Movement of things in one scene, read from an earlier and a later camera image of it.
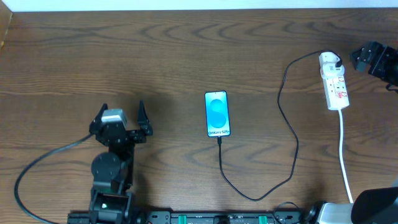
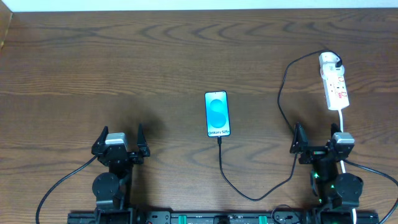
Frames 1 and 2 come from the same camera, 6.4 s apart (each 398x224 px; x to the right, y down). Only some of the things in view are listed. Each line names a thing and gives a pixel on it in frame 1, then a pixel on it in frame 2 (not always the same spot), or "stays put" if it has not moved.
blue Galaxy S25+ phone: (217, 114) stays put
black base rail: (190, 217) stays put
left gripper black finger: (143, 121) -> (142, 143)
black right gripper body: (374, 58) -> (316, 152)
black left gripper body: (118, 132) -> (134, 154)
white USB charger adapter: (327, 60) stays put
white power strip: (336, 92) stays put
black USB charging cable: (294, 137) stays put
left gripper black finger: (95, 124) -> (97, 147)
